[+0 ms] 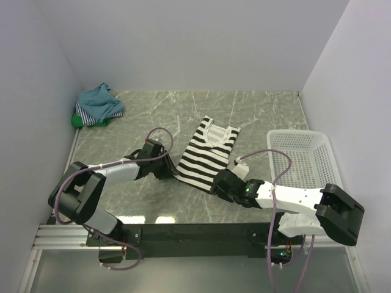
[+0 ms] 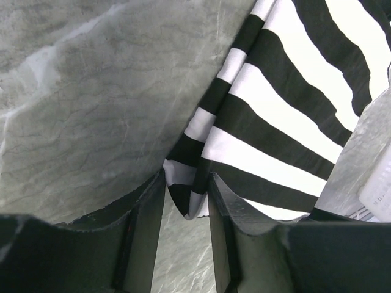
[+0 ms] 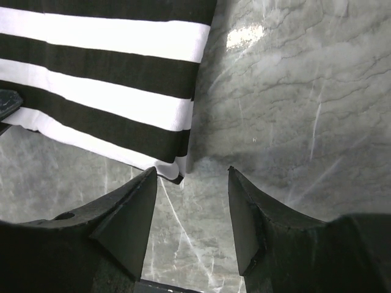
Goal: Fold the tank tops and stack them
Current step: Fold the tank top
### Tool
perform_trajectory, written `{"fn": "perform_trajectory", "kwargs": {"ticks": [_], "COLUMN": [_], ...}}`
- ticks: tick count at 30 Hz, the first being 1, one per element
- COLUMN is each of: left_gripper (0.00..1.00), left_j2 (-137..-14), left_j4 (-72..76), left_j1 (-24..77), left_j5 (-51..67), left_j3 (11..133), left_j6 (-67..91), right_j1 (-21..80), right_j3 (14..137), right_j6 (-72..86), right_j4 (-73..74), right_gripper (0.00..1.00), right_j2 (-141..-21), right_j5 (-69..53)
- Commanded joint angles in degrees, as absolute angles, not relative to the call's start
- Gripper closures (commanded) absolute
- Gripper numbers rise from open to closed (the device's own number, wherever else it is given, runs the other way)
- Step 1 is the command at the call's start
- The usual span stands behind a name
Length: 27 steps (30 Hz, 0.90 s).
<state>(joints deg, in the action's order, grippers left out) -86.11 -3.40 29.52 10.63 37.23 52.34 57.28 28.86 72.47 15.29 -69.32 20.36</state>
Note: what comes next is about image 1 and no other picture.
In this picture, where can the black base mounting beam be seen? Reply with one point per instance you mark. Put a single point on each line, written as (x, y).
(169, 240)

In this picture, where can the green folded tank top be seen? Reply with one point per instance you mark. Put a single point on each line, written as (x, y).
(77, 122)

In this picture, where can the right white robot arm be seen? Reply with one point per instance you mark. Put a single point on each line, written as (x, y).
(327, 211)

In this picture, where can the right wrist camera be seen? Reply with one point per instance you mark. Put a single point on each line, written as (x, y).
(240, 169)

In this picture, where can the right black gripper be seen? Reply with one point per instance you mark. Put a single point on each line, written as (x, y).
(217, 190)

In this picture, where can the teal folded tank top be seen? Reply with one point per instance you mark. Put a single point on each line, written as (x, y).
(99, 102)

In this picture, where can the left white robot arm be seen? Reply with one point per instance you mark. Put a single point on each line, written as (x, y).
(77, 194)

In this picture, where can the black white striped tank top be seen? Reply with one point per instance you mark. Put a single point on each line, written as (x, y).
(206, 154)

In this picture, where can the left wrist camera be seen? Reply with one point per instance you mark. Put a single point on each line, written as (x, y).
(153, 141)

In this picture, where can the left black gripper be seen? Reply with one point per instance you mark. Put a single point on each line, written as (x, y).
(168, 170)

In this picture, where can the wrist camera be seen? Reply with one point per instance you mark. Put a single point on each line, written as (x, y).
(153, 141)
(240, 169)

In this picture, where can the white plastic mesh basket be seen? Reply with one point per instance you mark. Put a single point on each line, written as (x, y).
(313, 164)

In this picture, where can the blue striped folded tank top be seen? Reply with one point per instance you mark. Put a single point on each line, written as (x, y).
(87, 118)

